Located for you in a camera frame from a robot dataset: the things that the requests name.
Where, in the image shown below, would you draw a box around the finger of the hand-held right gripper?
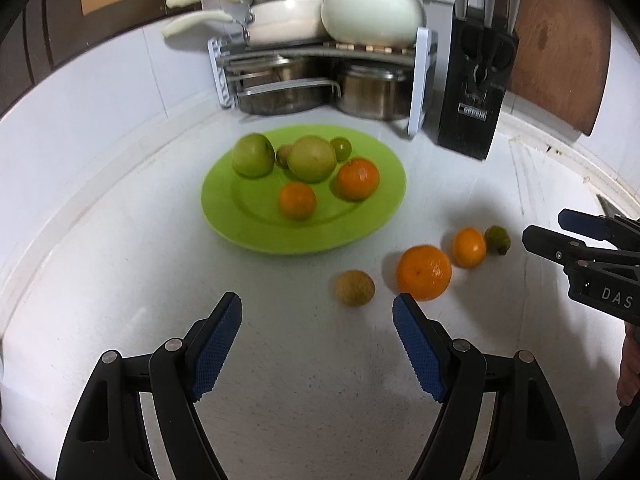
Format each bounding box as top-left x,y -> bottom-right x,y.
521,224 -> 603,275
558,208 -> 640,251

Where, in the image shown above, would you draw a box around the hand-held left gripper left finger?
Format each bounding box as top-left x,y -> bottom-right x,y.
55,291 -> 244,480

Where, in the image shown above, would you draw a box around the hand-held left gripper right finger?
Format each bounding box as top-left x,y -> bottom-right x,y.
392,292 -> 581,480

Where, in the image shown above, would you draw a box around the green plate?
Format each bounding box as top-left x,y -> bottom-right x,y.
201,125 -> 406,255

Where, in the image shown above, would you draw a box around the small orange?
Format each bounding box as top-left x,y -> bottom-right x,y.
278,182 -> 317,221
452,227 -> 487,270

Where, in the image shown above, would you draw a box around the medium orange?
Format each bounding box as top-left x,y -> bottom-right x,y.
335,157 -> 381,203

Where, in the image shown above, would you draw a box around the green apple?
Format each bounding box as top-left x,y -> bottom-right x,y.
231,133 -> 277,179

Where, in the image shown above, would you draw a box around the round yellow-green pear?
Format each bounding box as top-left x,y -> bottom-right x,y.
286,135 -> 337,184

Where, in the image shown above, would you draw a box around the person's right hand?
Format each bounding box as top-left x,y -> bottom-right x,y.
617,322 -> 640,407

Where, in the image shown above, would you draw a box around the large orange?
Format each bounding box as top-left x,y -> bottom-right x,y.
396,245 -> 453,302

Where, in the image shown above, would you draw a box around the black knife block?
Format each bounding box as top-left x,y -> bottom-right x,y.
436,14 -> 520,162

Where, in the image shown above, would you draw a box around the dark wooden cutting board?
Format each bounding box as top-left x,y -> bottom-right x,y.
509,0 -> 612,137

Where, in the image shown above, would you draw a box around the black scissors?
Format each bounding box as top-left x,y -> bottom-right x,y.
461,26 -> 515,87

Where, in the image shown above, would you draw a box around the white and steel shelf rack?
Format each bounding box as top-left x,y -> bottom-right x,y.
207,27 -> 439,139

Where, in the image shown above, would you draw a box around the tall steel pot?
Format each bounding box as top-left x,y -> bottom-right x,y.
335,61 -> 417,121

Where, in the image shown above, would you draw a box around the wide steel pot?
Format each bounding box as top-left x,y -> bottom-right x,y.
234,56 -> 343,115

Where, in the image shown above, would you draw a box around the wooden trivet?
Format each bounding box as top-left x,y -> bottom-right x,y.
322,42 -> 407,56

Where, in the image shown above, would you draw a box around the white ceramic pot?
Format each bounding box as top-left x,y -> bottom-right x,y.
320,0 -> 434,47

